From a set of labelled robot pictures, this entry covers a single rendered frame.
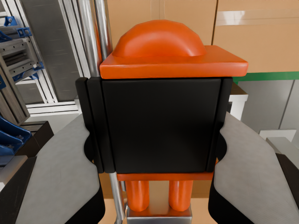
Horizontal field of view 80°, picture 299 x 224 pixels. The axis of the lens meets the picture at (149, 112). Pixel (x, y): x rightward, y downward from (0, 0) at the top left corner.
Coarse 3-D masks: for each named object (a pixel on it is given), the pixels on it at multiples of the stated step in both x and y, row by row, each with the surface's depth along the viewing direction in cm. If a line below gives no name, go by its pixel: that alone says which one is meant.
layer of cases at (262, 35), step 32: (128, 0) 62; (160, 0) 61; (192, 0) 61; (224, 0) 61; (256, 0) 61; (288, 0) 61; (224, 32) 66; (256, 32) 66; (288, 32) 66; (256, 64) 72; (288, 64) 72
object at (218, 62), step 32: (128, 64) 9; (160, 64) 9; (192, 64) 9; (224, 64) 9; (128, 96) 10; (160, 96) 10; (192, 96) 10; (224, 96) 10; (128, 128) 11; (160, 128) 11; (192, 128) 11; (128, 160) 12; (160, 160) 12; (192, 160) 12
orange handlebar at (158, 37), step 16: (128, 32) 10; (144, 32) 10; (160, 32) 9; (176, 32) 9; (192, 32) 10; (128, 48) 10; (144, 48) 10; (160, 48) 10; (176, 48) 10; (192, 48) 10; (128, 192) 16; (144, 192) 16; (176, 192) 16; (144, 208) 17; (176, 208) 17
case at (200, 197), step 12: (108, 180) 42; (204, 180) 41; (108, 192) 39; (192, 192) 39; (204, 192) 39; (108, 204) 39; (192, 204) 39; (204, 204) 39; (108, 216) 41; (204, 216) 41
